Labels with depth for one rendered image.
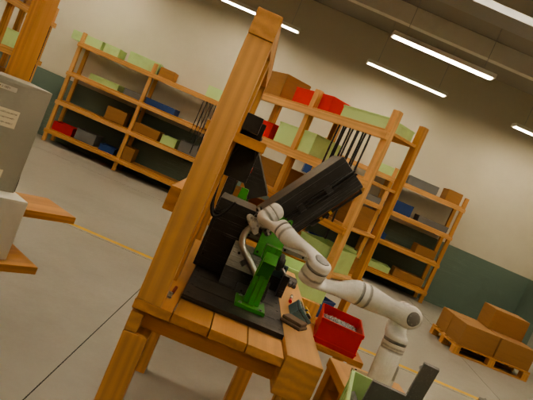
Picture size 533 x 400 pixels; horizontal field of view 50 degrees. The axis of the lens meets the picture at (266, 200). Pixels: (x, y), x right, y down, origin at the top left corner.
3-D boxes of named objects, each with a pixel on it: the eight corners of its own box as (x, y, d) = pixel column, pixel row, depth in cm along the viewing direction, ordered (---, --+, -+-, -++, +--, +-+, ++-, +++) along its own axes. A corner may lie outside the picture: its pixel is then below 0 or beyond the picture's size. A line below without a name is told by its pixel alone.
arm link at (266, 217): (252, 210, 223) (271, 234, 215) (271, 199, 225) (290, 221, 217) (256, 221, 229) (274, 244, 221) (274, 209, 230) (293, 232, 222)
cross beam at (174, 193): (206, 186, 332) (212, 172, 331) (174, 213, 202) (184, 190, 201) (198, 183, 331) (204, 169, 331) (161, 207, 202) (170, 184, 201)
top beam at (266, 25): (265, 88, 337) (271, 74, 336) (273, 43, 187) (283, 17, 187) (251, 82, 336) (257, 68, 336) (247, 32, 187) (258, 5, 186)
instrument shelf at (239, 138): (261, 151, 310) (263, 144, 310) (262, 154, 221) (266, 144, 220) (218, 133, 309) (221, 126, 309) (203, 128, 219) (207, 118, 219)
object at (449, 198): (422, 304, 1099) (471, 198, 1082) (272, 239, 1097) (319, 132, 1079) (416, 297, 1153) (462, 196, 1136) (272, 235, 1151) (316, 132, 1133)
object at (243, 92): (201, 238, 344) (265, 88, 336) (160, 308, 196) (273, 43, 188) (188, 232, 343) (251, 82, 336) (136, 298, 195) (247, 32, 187)
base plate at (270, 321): (273, 275, 327) (274, 271, 327) (281, 340, 217) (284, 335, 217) (205, 246, 325) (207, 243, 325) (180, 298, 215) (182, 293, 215)
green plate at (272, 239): (274, 263, 265) (291, 222, 268) (276, 263, 257) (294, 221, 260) (251, 254, 264) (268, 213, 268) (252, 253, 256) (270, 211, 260)
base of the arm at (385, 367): (382, 381, 224) (399, 341, 224) (392, 391, 216) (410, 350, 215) (362, 374, 222) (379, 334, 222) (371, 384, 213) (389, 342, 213)
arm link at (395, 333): (395, 296, 222) (377, 336, 222) (406, 303, 213) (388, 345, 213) (415, 304, 224) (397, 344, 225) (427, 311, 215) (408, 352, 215)
